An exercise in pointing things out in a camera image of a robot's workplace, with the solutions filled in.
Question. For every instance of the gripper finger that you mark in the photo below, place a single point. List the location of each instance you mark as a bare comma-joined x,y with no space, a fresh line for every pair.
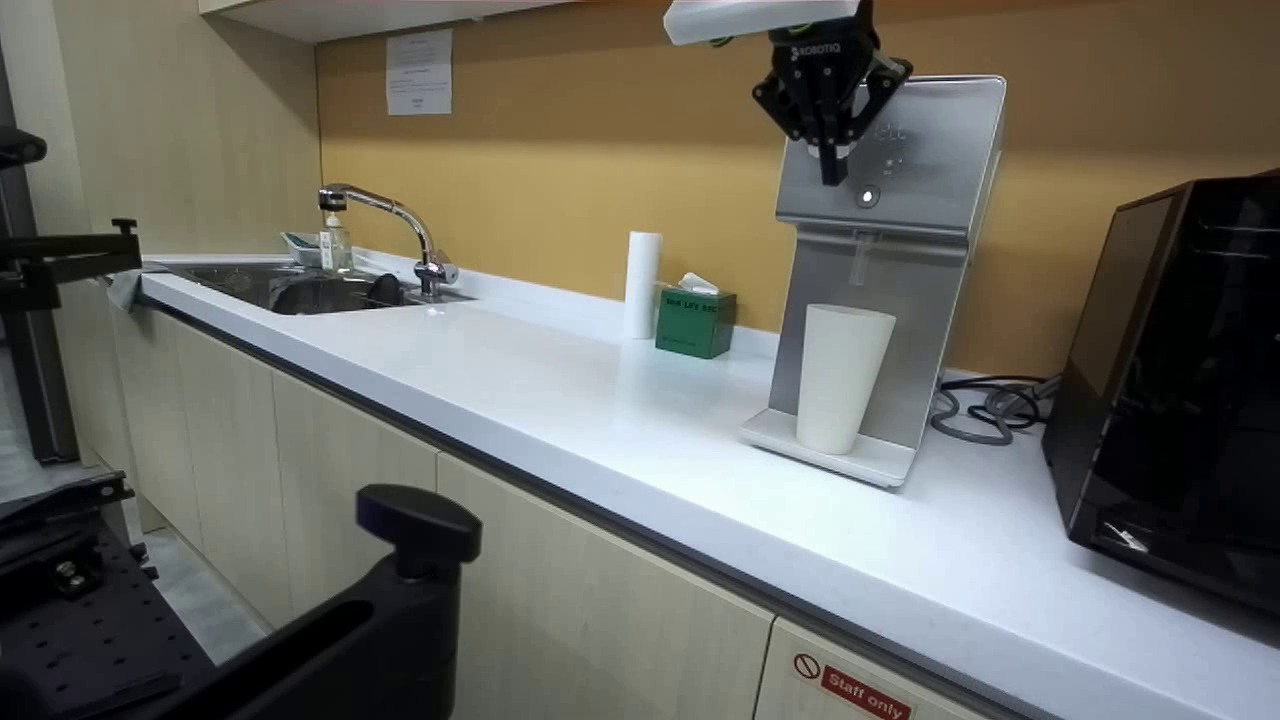
805,122
872,100

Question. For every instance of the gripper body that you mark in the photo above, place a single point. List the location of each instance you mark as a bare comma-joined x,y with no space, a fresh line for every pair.
822,62

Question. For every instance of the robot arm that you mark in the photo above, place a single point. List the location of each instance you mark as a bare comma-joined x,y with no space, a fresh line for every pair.
750,18

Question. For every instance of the silver coffee maker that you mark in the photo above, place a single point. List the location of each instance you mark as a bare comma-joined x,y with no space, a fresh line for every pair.
930,150

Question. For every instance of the green tissue box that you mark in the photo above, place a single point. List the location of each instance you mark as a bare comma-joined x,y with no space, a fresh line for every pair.
694,322

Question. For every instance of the white paper towel roll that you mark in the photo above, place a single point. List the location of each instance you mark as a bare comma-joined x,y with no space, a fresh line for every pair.
642,285

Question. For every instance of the white paper cup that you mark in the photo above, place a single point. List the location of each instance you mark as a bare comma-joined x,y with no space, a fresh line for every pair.
838,380

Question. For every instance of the paper notice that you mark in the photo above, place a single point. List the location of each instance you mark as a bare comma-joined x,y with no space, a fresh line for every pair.
419,72

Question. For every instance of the chrome tap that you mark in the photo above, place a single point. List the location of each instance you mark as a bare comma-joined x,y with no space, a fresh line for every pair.
405,215

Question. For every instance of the black countertop appliance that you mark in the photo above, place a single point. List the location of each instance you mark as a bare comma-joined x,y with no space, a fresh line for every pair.
1180,380

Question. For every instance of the clear soap bottle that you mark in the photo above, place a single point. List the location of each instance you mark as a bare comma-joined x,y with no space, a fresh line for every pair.
335,248

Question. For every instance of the sponge tray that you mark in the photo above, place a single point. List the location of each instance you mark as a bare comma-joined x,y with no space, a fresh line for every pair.
300,246

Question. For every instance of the beige cabinet door with sticker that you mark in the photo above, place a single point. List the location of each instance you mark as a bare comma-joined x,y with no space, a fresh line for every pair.
850,685

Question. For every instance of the steel sink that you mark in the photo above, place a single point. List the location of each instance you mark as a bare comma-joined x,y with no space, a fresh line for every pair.
250,282

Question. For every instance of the grey cloth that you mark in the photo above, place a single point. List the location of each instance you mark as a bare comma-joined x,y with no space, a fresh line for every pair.
124,290

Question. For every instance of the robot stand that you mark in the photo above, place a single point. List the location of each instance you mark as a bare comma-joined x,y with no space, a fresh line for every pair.
70,620

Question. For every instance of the wall cabinet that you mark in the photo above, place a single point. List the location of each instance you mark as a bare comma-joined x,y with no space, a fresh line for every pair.
350,14

